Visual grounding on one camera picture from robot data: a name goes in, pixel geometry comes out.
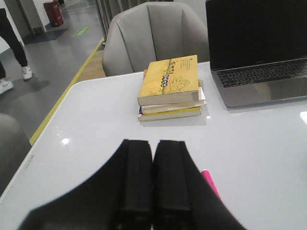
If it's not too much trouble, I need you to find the pink highlighter pen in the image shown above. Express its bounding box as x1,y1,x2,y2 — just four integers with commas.
201,170,221,199

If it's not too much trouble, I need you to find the red trash bin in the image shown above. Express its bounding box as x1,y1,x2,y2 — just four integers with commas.
43,0,64,27

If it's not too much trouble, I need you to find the person in black trousers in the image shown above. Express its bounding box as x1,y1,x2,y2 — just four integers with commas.
0,8,33,94

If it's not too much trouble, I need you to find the yellow book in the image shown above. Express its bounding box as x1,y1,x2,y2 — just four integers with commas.
138,107,201,122
138,55,199,106

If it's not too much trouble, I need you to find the bottom yellow book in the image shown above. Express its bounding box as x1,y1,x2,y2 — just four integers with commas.
138,107,201,122

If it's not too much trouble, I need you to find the top yellow book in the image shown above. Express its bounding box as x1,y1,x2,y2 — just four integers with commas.
138,55,199,106

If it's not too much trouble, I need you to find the middle cream book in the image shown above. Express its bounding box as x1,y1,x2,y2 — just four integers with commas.
139,81,206,115

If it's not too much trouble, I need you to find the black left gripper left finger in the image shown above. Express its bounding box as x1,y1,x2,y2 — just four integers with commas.
19,139,152,230

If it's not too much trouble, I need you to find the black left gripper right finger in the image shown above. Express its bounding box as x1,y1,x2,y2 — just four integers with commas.
153,140,244,230

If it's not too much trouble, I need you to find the grey chair behind books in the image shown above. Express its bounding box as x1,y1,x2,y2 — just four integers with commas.
102,1,210,76

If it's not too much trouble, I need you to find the grey open laptop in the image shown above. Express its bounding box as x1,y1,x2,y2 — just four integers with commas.
205,0,307,108

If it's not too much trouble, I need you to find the grey chair at table side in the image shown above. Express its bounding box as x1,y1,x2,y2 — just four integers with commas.
0,114,32,194

